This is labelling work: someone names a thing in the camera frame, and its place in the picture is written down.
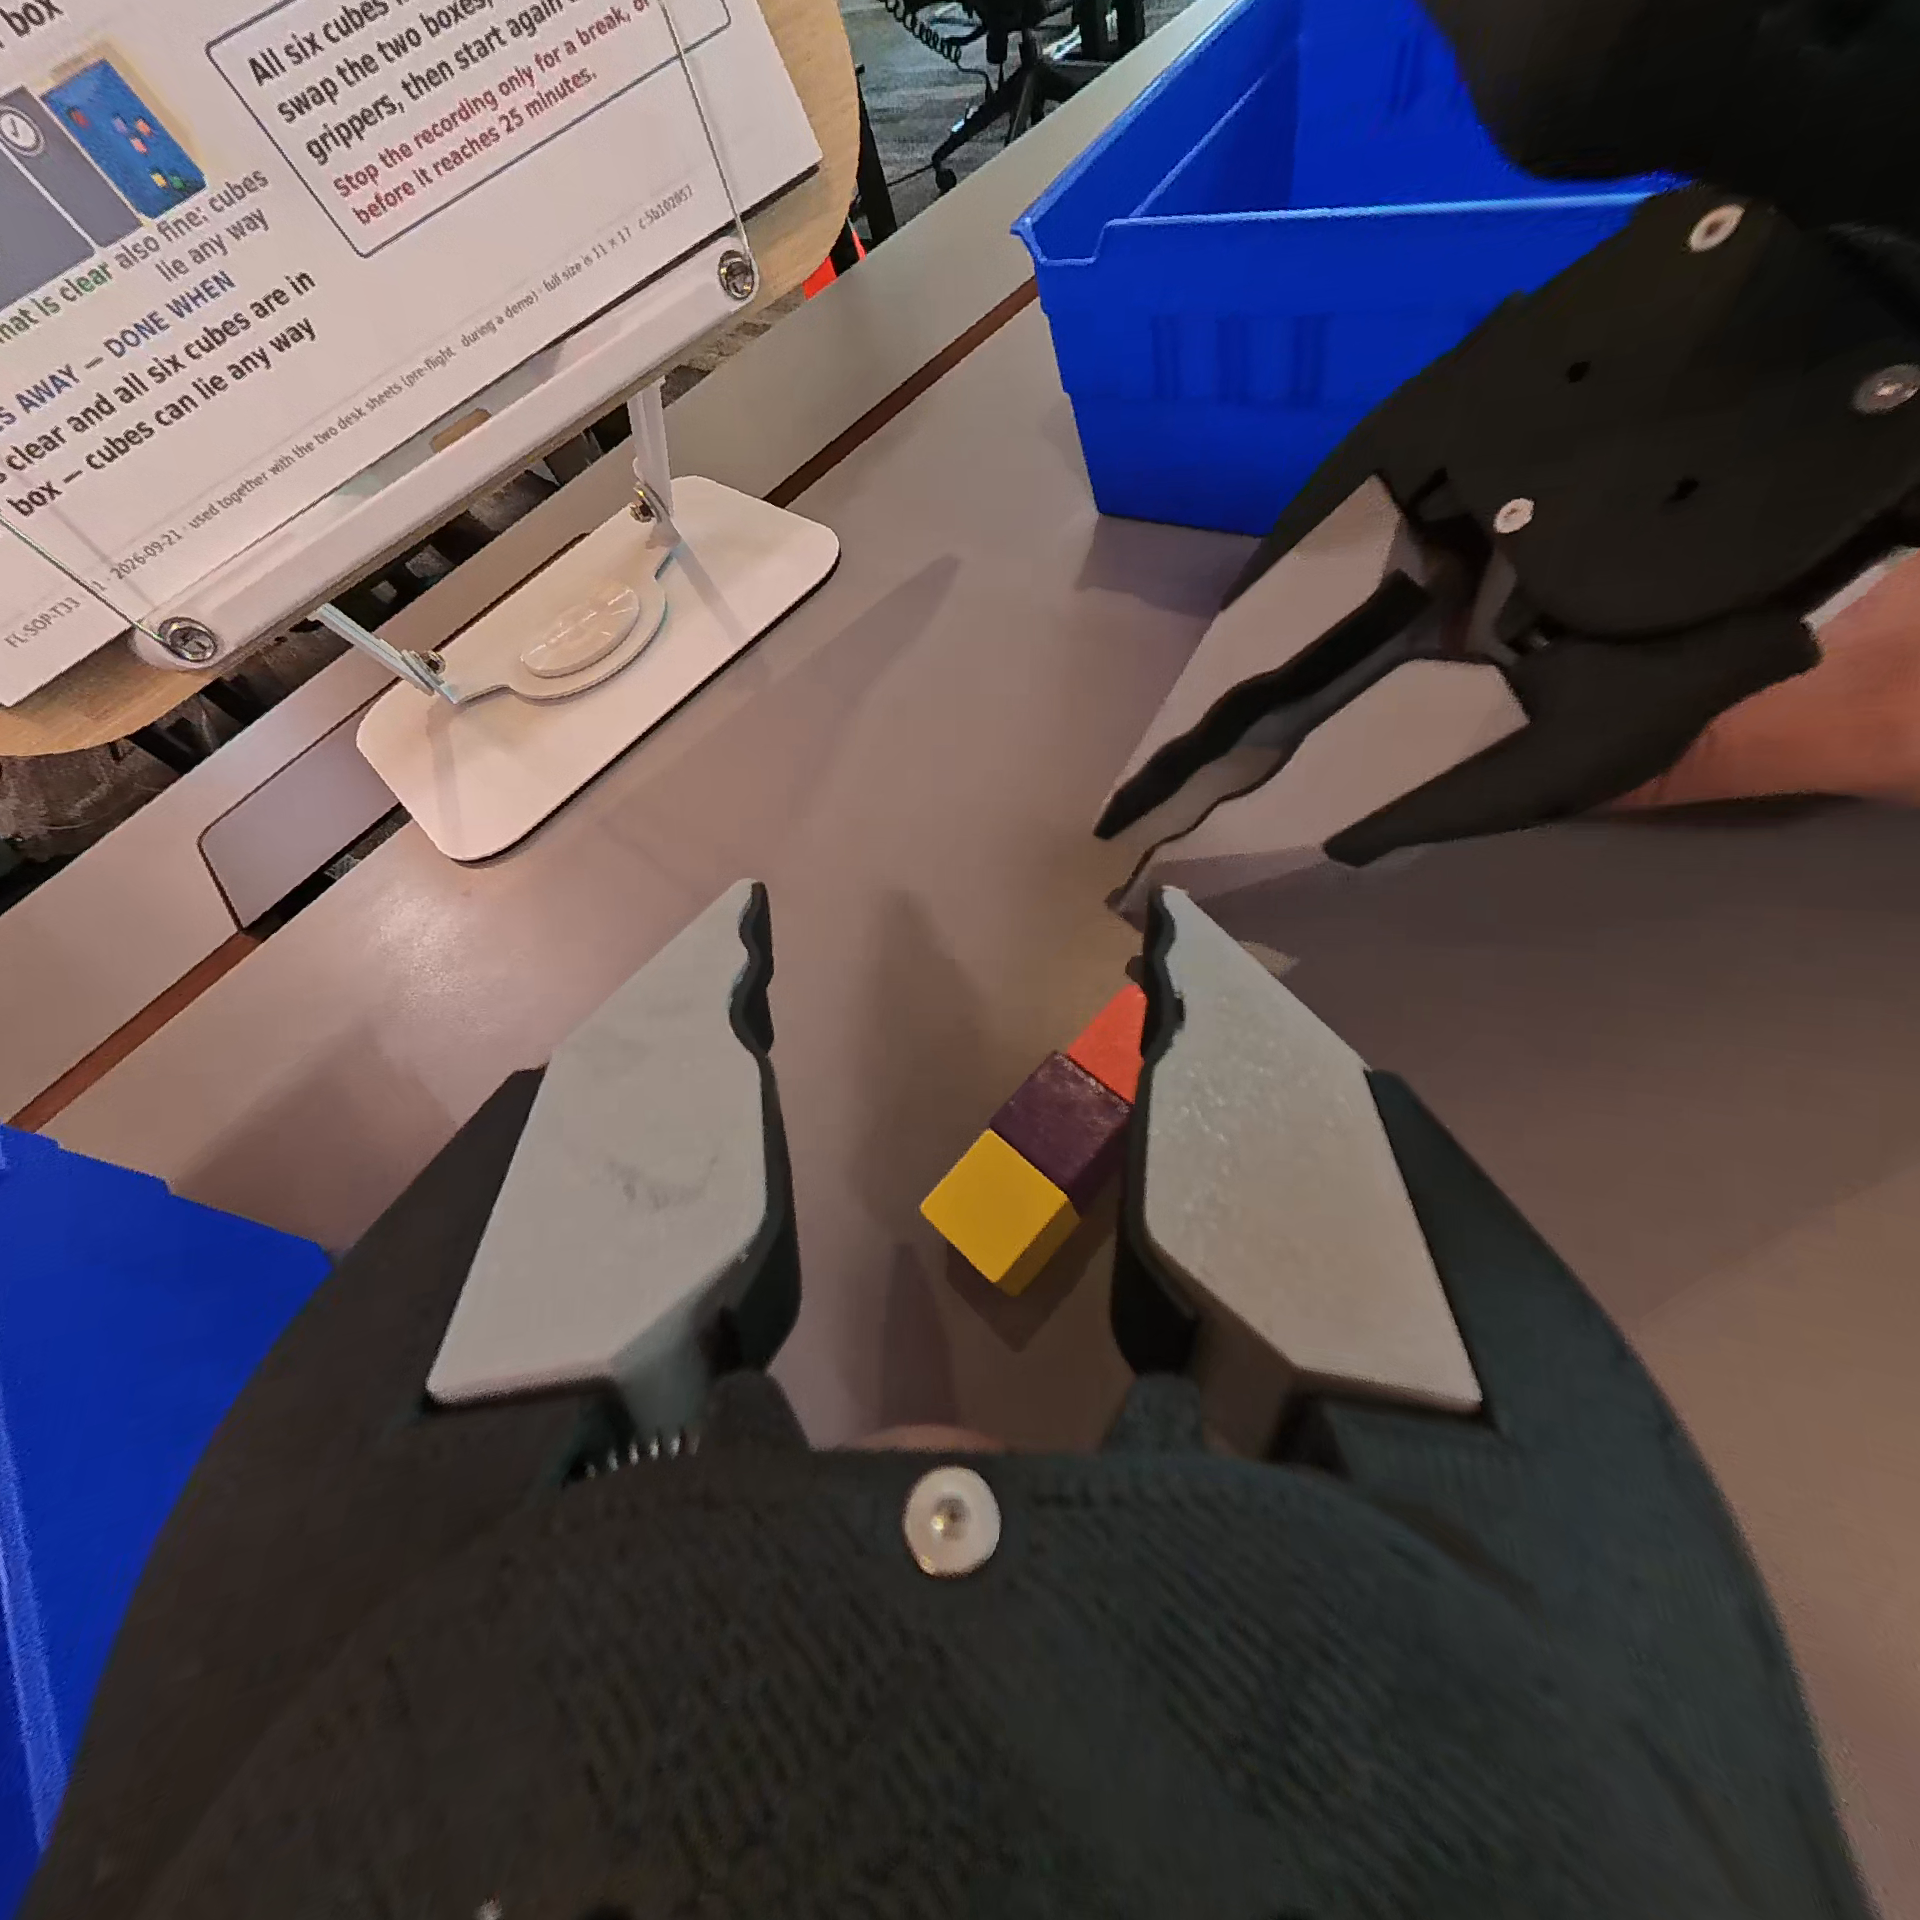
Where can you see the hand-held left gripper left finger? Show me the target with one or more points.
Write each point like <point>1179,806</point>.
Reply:
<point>632,1186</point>

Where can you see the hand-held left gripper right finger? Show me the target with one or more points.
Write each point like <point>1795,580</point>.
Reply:
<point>1291,1202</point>

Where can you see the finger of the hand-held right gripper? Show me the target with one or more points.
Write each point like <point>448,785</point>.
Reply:
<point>1349,766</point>
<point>1291,631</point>

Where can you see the orange wooden cube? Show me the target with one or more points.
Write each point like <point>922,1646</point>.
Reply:
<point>1111,1041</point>

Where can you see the purple wooden cube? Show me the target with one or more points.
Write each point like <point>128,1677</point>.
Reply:
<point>1058,1120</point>

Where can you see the yellow wooden cube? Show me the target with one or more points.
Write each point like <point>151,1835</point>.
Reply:
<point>997,1208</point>

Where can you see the blue plastic bin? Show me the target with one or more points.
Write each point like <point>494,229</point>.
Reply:
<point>122,1426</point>
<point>1291,345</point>

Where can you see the grey desk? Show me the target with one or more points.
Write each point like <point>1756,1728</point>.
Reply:
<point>901,675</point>

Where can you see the person's right hand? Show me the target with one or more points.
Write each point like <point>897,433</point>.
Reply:
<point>1830,722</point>

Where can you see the black office chair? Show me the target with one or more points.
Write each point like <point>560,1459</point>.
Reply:
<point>1036,92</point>

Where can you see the printed instruction sheet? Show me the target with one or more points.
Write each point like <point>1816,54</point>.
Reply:
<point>374,228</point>

